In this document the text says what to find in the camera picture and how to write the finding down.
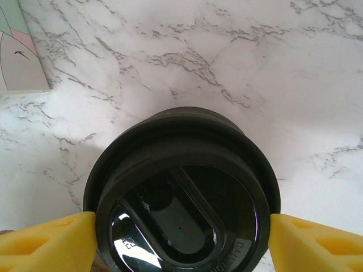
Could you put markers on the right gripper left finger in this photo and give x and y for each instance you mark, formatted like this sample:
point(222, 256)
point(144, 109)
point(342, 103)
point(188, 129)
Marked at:
point(42, 249)

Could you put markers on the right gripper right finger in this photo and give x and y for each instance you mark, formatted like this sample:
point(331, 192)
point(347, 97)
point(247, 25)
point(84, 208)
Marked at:
point(312, 249)

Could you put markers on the black plastic cup lid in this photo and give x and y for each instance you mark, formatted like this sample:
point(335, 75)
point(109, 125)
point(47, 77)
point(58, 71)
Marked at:
point(181, 226)

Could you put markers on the patterned paper gift bag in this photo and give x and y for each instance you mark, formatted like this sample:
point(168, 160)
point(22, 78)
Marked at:
point(17, 56)

